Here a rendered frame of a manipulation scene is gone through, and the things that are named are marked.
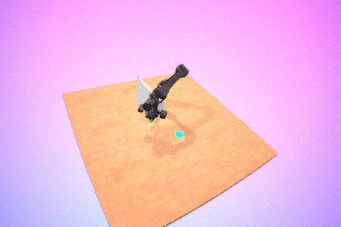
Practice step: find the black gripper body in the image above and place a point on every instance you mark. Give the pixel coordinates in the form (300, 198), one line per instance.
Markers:
(163, 113)

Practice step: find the cyan circle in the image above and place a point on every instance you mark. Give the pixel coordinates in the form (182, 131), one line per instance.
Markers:
(179, 134)

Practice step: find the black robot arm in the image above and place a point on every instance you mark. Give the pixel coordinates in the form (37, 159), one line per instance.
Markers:
(161, 91)

